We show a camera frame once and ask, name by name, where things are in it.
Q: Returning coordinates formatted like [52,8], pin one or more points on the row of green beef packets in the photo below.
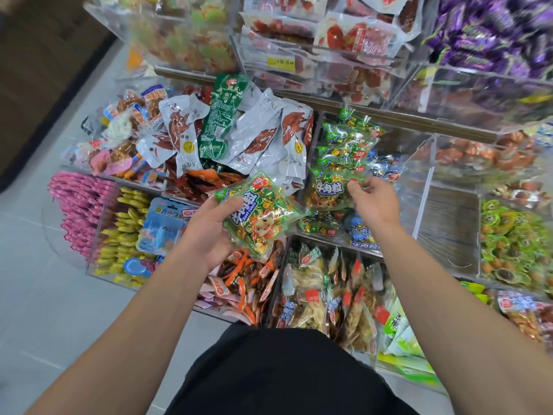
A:
[346,142]

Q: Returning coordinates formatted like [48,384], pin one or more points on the pile of yellow packets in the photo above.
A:
[173,39]

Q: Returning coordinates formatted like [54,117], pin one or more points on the pile of beige packets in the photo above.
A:
[315,298]

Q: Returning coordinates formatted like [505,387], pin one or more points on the single green snack packet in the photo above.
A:
[328,190]

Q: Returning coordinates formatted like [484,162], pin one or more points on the green vacuum packet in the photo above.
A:
[223,116]

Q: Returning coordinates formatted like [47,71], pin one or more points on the pile of dark orange packets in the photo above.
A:
[199,181]

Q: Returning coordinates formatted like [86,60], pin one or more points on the pile of lime green packets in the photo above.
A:
[406,341]

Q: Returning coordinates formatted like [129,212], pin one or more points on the pile of yellow candies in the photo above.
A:
[121,229]

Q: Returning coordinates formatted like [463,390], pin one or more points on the pile of assorted small packets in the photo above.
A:
[121,125]

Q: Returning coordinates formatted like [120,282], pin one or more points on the pile of pink candy sticks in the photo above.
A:
[82,207]

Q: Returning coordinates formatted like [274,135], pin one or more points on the pile of pink-label meat packets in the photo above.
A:
[527,315]

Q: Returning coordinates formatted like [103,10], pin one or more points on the pile of green egg packets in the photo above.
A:
[514,246]

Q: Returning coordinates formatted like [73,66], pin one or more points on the clear acrylic snack shelves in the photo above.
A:
[449,229]

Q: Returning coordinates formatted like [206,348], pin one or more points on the person's left hand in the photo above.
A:
[207,237]

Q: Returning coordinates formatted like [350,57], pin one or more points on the person's right forearm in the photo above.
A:
[458,324]

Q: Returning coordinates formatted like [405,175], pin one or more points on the person's black clothing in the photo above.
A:
[285,376]

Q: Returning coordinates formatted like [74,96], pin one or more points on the pile of purple candies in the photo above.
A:
[484,34]

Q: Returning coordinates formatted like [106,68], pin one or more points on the person's right hand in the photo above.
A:
[376,207]

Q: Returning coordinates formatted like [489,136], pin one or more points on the blue toy candy packet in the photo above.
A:
[164,227]

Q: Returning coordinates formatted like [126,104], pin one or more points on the row of blue beef packets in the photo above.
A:
[363,233]

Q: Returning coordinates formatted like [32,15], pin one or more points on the large handful green snack packets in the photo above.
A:
[259,211]

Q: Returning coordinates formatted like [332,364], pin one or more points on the pile of white meat packets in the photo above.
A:
[255,134]

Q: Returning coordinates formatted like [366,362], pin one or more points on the pile of orange brown packets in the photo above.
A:
[484,151]

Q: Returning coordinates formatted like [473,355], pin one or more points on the pile of red sausage packets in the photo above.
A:
[354,39]

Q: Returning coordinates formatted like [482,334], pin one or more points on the person's left forearm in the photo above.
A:
[121,350]

